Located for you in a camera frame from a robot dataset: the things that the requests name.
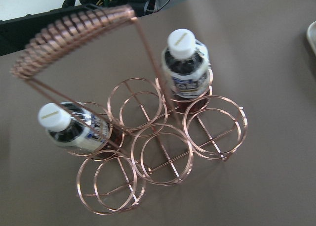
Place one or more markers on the copper wire bottle rack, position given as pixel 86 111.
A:
pixel 159 144

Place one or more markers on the tea bottle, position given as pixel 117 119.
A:
pixel 187 69
pixel 78 132

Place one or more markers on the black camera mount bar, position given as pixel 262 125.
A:
pixel 44 37

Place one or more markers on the cream serving tray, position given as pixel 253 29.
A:
pixel 311 36

